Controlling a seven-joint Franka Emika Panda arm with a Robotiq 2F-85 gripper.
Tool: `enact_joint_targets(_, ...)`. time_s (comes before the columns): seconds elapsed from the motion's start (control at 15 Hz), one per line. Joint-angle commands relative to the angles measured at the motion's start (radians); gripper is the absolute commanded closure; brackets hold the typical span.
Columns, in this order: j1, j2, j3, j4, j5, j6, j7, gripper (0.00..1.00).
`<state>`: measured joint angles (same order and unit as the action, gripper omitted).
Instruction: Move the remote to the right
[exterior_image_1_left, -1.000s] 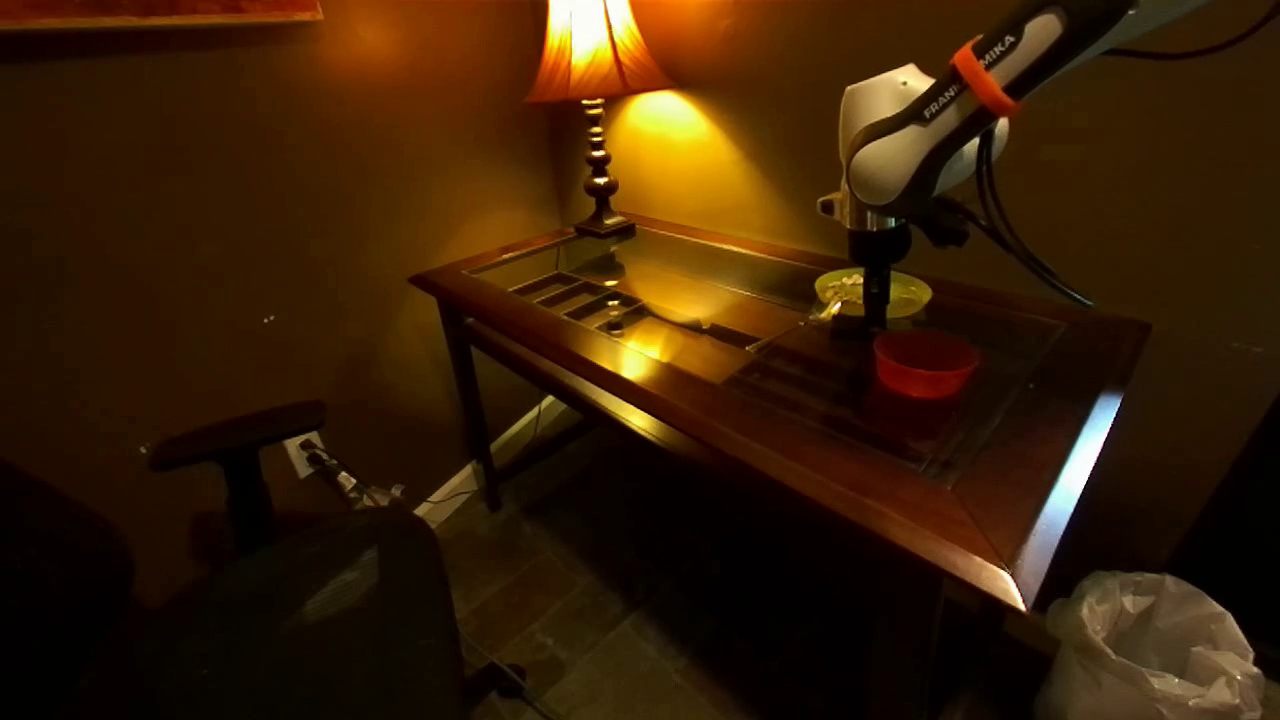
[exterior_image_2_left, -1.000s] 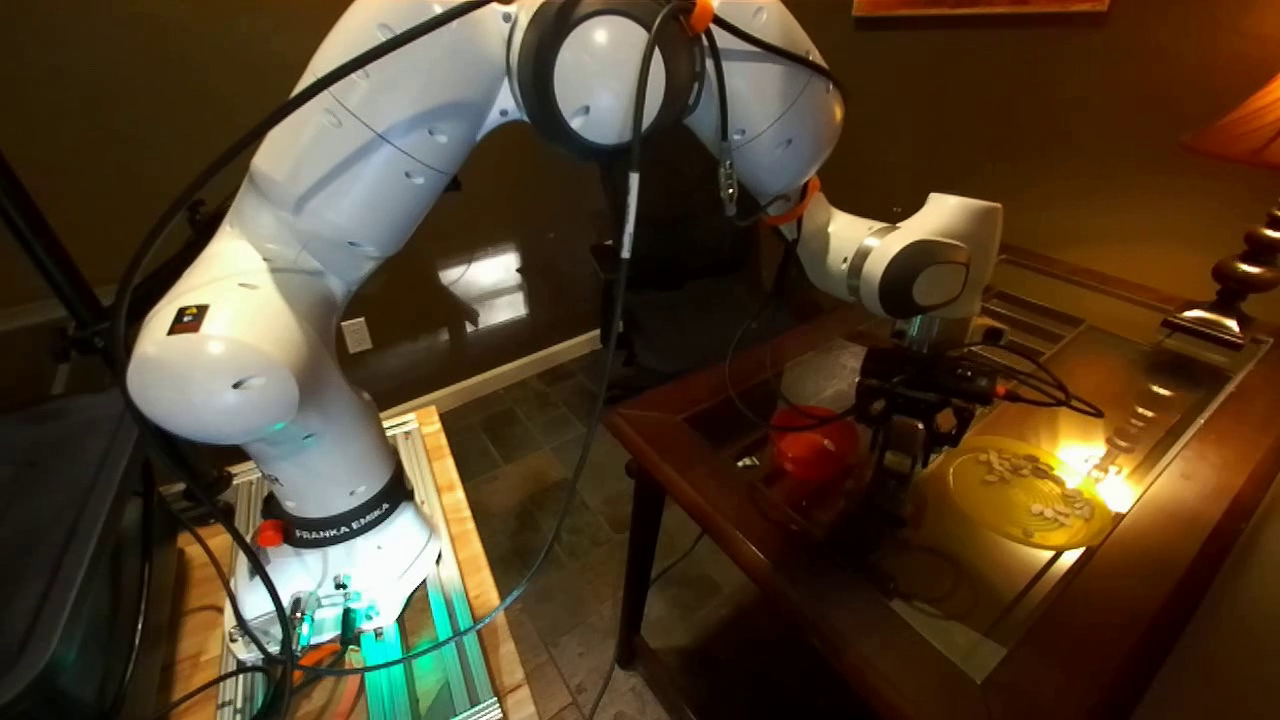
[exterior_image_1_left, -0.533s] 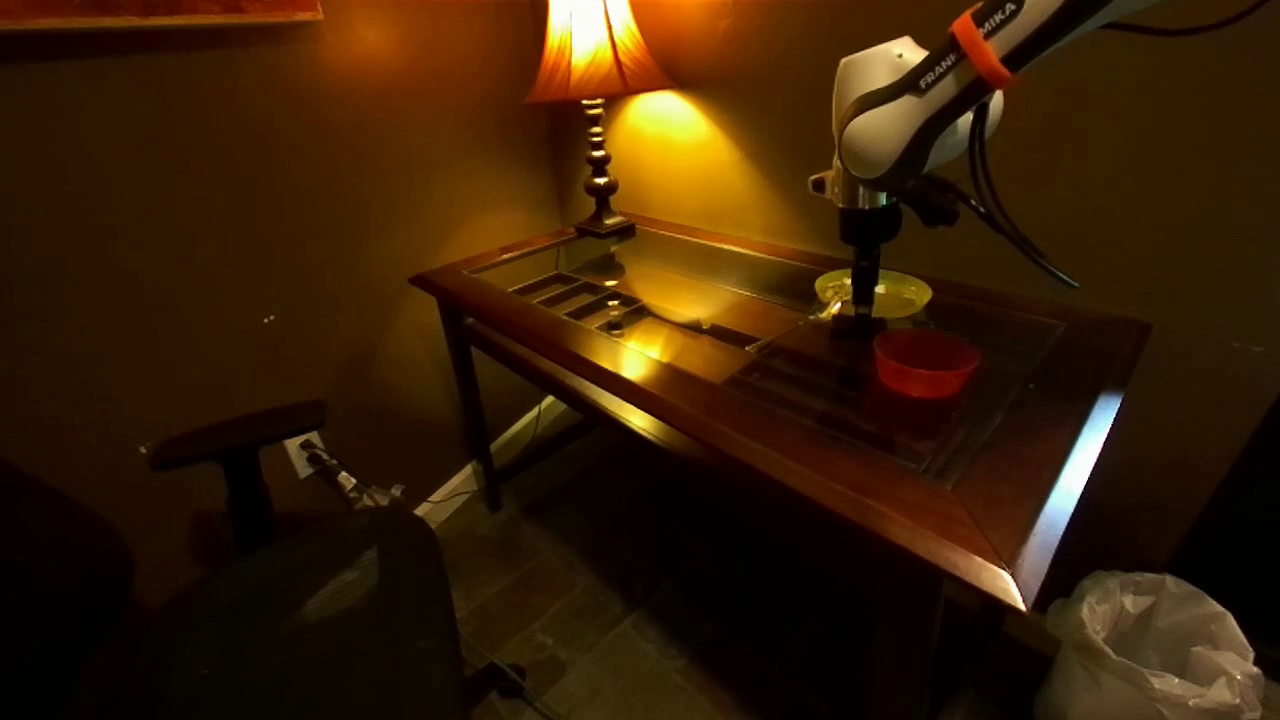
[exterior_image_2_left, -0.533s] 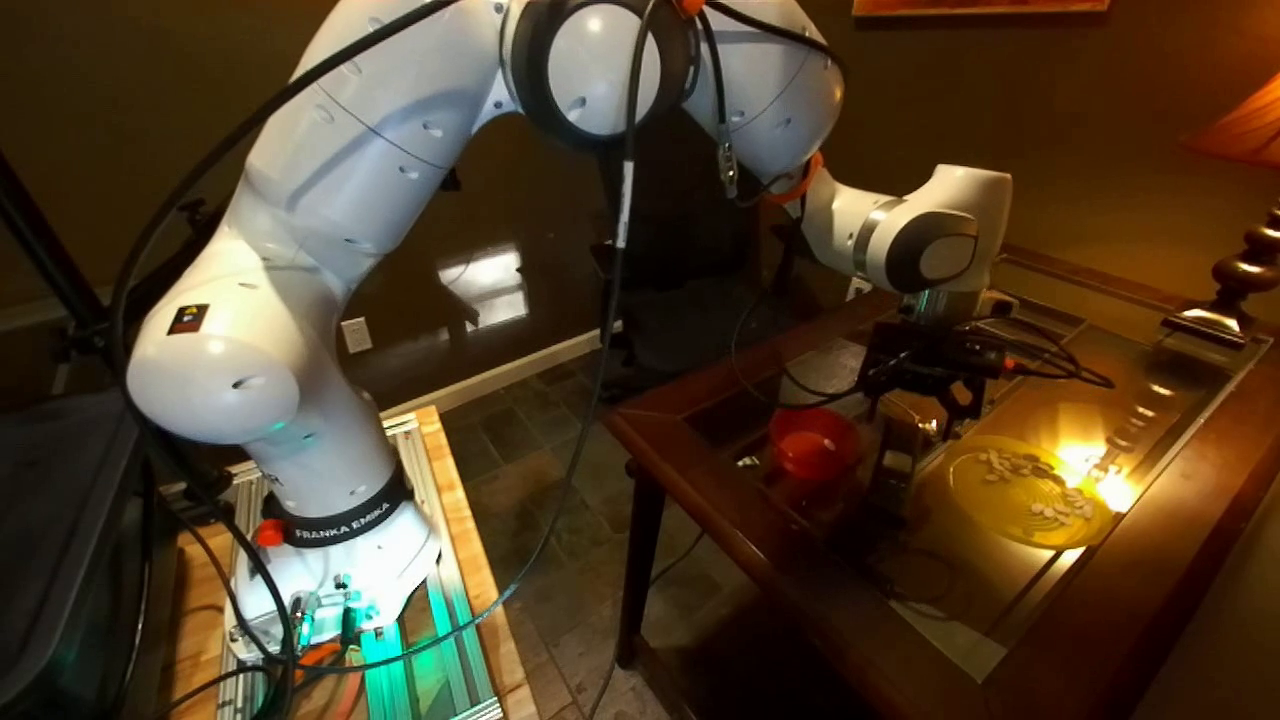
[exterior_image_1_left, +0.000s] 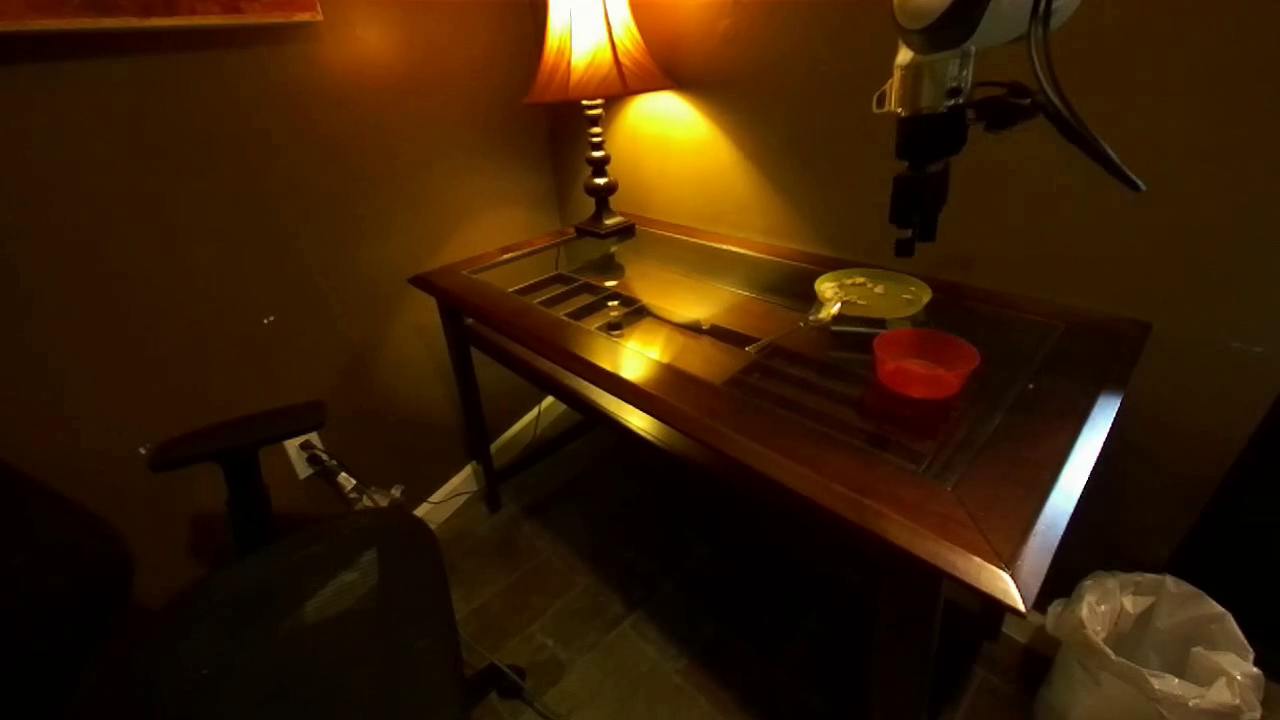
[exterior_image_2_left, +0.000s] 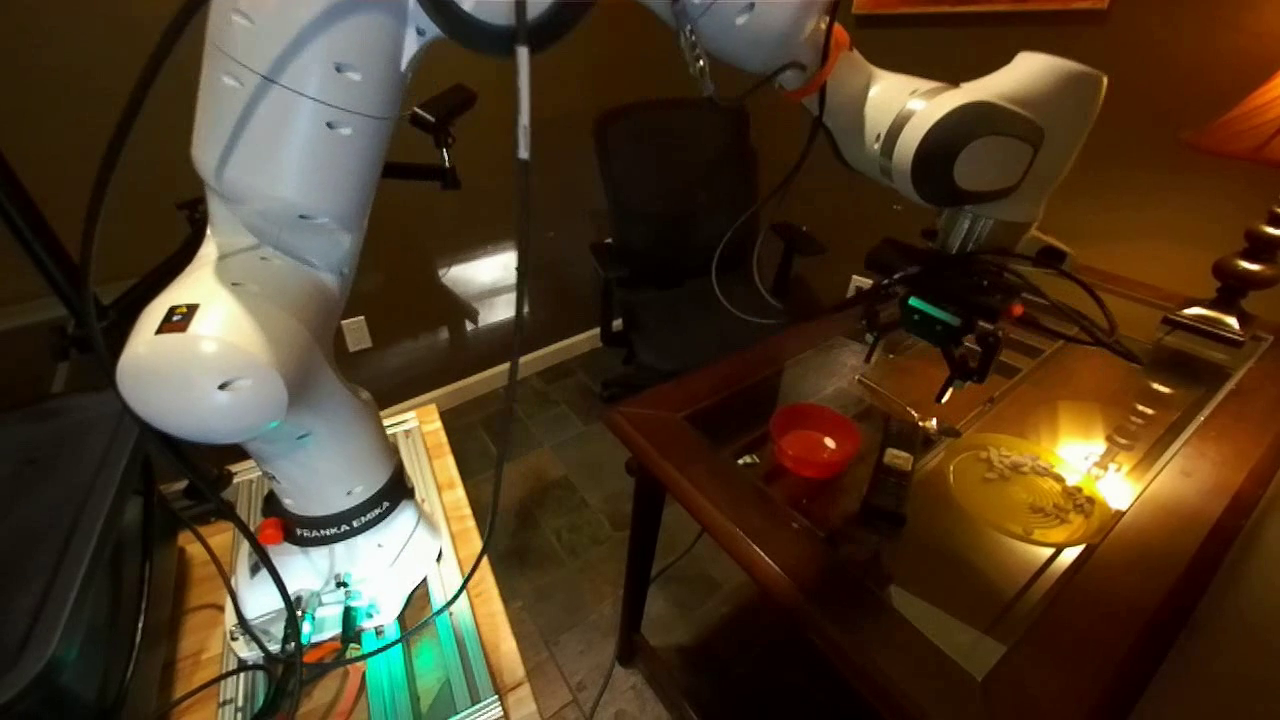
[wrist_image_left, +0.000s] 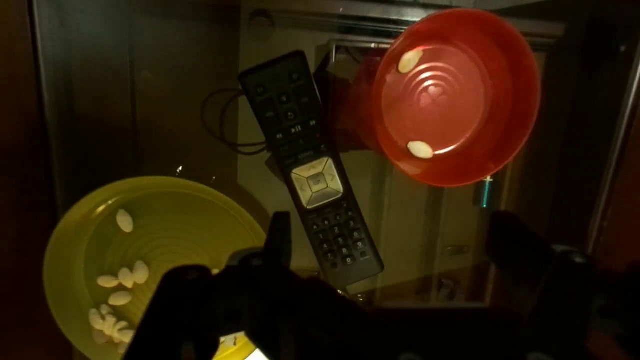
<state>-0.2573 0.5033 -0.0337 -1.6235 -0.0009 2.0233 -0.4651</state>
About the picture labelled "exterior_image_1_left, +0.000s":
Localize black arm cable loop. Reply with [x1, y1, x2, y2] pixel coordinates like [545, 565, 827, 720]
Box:
[1018, 0, 1153, 196]

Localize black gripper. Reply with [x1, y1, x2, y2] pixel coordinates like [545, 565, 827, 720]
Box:
[883, 105, 975, 263]

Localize yellow patterned plate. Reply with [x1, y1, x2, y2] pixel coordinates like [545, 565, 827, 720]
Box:
[813, 263, 936, 327]

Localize plugged power cord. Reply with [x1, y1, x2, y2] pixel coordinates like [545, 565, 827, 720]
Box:
[301, 443, 407, 514]

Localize red plastic bowl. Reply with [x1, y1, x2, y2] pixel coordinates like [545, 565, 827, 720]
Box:
[869, 323, 988, 402]

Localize white wall outlet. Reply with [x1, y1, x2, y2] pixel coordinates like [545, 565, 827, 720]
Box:
[278, 432, 330, 481]

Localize dark wooden glass-top table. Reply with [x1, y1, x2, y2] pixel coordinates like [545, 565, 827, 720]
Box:
[402, 216, 1156, 697]

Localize table lamp with turned base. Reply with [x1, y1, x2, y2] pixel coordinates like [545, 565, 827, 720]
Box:
[525, 0, 674, 244]

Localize white trash bag bin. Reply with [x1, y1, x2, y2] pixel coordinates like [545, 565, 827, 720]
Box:
[1037, 569, 1273, 720]

